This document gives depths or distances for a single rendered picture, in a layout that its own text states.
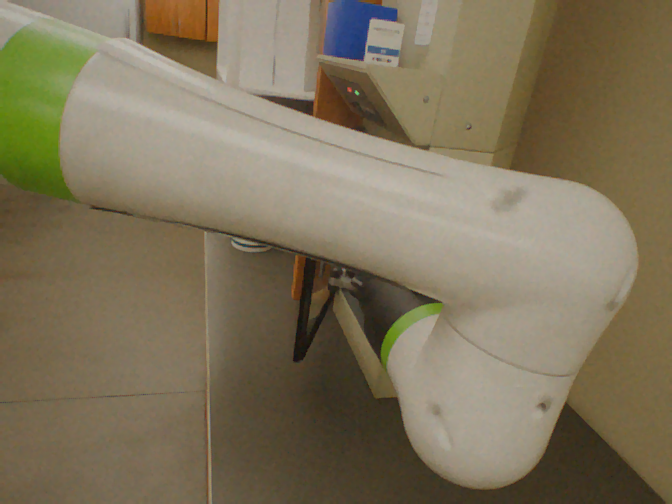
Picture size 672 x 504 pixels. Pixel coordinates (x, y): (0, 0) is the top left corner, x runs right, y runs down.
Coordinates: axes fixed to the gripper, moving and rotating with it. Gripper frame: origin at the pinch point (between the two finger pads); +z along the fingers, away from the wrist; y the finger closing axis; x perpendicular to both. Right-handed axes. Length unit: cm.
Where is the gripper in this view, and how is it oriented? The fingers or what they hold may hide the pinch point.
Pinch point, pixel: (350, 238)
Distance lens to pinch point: 66.7
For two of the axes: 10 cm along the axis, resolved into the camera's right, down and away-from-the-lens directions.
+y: -9.6, -0.3, -2.9
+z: -2.5, -4.1, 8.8
